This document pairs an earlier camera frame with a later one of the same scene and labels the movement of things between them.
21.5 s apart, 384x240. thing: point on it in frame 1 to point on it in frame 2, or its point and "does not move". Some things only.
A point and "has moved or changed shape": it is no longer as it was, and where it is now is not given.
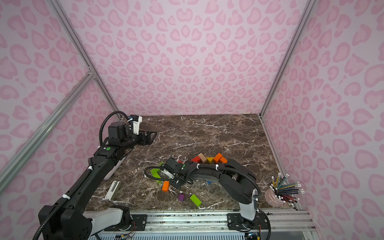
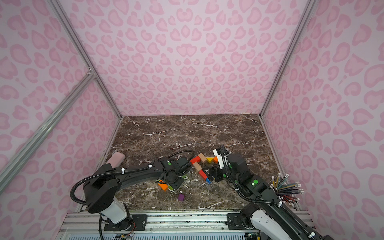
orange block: (166, 186) has moved or changed shape
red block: (196, 159) does not move
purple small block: (181, 197) does not move
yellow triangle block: (210, 159) does not move
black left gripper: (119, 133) to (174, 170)
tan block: (202, 158) does not move
